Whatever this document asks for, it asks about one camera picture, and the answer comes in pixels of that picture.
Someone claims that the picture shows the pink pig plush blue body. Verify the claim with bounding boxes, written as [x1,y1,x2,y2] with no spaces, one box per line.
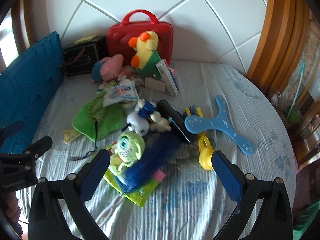
[90,54,124,83]

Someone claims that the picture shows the blue fuzzy duster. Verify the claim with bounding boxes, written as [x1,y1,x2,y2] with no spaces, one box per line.
[117,132,183,193]

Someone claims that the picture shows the white and blue toothpaste box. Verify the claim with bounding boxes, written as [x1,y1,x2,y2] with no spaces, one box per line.
[155,59,179,96]

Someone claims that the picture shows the pale yellow packet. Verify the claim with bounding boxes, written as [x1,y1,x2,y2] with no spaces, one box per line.
[62,127,82,144]

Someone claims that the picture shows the blue plastic boomerang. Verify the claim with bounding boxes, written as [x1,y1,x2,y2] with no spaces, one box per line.
[184,95,255,155]

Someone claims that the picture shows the black rectangular case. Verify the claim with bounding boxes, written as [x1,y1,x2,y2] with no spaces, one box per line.
[157,99,193,144]

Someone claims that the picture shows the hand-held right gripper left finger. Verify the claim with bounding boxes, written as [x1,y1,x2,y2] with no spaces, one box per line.
[28,149,111,240]

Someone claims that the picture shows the green plush toy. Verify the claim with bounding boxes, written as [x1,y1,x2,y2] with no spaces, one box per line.
[70,96,124,162]

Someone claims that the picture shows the bright green packet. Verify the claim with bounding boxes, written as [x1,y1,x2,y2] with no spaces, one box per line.
[104,142,160,208]

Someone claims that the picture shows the white and blue wipes pack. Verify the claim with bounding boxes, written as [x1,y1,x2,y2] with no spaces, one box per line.
[103,79,140,108]

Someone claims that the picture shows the wooden chair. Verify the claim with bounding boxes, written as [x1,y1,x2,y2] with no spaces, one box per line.
[292,92,320,170]

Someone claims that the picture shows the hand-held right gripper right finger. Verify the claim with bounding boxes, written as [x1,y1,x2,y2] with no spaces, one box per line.
[211,150,293,240]

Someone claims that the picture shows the striped light blue bed sheet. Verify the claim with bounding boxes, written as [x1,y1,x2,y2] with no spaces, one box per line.
[15,60,298,240]

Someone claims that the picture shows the person's left hand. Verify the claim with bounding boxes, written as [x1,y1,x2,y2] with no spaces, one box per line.
[0,192,21,221]

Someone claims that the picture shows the green bucket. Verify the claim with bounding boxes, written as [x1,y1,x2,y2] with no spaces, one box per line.
[287,109,300,121]

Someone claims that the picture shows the yellow plastic tongs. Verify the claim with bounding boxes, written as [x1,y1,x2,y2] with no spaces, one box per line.
[184,107,218,172]

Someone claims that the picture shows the teal stick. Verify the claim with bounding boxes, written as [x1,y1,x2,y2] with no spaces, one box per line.
[287,61,306,118]

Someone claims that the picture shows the red carry case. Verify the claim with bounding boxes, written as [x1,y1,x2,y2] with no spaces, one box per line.
[107,9,173,65]

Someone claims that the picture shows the yellow sticky note pad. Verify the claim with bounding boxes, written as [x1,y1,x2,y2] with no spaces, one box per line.
[74,34,98,43]

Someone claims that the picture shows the green one-eyed monster toy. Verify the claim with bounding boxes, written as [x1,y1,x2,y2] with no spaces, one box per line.
[114,131,146,173]

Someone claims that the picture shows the black box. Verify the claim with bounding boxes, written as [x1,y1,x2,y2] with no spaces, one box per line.
[62,36,108,77]

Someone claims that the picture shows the blue plastic storage crate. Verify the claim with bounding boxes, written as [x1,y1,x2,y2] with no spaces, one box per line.
[0,31,64,154]

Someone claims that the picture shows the white padded wooden headboard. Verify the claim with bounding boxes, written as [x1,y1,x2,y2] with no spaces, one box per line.
[12,0,310,85]

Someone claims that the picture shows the yellow duck plush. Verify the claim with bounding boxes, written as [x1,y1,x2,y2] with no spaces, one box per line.
[129,31,165,78]

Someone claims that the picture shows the white rabbit plush blue clothes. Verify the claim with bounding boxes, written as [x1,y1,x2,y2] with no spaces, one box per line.
[126,99,172,137]

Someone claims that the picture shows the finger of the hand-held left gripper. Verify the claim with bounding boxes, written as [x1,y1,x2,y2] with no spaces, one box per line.
[0,135,53,164]
[0,121,24,141]

